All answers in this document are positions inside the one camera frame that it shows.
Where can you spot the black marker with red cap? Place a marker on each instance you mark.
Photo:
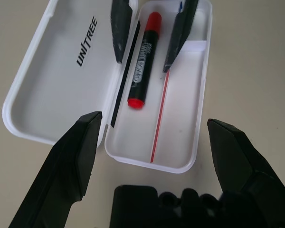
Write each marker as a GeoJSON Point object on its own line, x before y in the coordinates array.
{"type": "Point", "coordinates": [145, 61]}

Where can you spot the white plastic pencil case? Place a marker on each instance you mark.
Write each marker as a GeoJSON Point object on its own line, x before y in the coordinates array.
{"type": "Point", "coordinates": [61, 95]}

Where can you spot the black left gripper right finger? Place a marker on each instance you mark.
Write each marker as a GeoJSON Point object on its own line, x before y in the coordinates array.
{"type": "Point", "coordinates": [237, 156]}

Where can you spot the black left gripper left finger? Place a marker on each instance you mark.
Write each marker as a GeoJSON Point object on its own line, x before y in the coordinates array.
{"type": "Point", "coordinates": [66, 161]}

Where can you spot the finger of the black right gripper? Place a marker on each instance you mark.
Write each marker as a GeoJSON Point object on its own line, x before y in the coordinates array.
{"type": "Point", "coordinates": [180, 33]}
{"type": "Point", "coordinates": [120, 26]}

